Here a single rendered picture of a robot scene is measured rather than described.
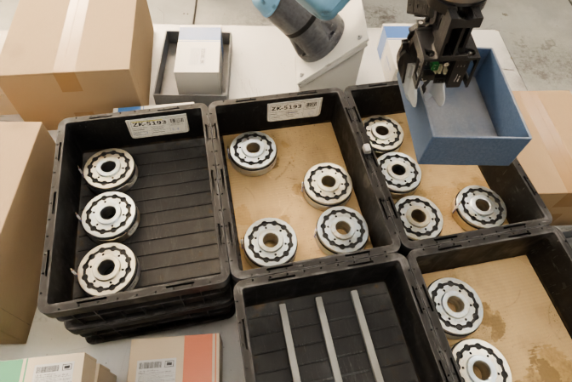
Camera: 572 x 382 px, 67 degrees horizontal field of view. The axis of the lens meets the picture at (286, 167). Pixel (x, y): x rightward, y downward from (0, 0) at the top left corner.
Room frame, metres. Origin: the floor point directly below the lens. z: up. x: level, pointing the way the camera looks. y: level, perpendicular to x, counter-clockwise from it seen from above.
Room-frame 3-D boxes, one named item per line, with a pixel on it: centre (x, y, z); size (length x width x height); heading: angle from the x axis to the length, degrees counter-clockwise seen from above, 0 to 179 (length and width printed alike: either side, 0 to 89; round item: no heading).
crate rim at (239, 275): (0.47, -0.02, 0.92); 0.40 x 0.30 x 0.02; 15
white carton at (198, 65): (0.95, 0.27, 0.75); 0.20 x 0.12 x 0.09; 7
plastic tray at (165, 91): (0.94, 0.29, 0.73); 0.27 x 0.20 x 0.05; 5
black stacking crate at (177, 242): (0.39, 0.27, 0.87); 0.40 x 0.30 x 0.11; 15
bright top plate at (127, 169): (0.48, 0.37, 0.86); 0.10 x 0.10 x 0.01
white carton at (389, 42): (1.04, -0.33, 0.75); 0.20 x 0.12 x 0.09; 8
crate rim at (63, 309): (0.39, 0.27, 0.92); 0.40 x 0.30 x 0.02; 15
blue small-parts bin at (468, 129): (0.51, -0.27, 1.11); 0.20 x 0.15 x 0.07; 6
